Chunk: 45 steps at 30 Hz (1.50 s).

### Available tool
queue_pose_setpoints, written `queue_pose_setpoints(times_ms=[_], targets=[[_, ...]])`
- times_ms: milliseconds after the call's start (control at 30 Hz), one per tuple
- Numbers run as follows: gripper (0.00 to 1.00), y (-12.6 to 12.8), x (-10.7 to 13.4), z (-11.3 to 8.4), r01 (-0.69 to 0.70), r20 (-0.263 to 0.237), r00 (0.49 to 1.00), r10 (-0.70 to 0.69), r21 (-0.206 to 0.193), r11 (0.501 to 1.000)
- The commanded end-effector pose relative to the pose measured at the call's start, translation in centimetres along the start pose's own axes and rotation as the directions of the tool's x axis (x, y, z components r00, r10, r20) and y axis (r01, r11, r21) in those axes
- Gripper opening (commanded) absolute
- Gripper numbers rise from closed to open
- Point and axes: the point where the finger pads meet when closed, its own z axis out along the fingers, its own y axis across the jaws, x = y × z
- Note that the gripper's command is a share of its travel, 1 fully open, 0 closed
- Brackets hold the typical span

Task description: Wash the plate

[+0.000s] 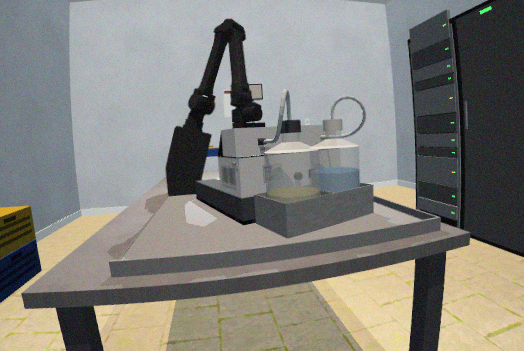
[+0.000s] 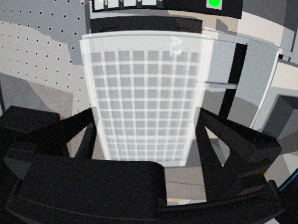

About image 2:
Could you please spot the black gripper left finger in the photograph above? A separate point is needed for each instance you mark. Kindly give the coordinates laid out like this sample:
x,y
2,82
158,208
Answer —
x,y
51,139

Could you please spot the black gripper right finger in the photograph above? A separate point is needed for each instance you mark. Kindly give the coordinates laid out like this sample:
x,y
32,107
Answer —
x,y
251,153

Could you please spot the white multiwell plate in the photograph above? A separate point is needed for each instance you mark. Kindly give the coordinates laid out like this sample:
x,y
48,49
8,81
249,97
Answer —
x,y
110,93

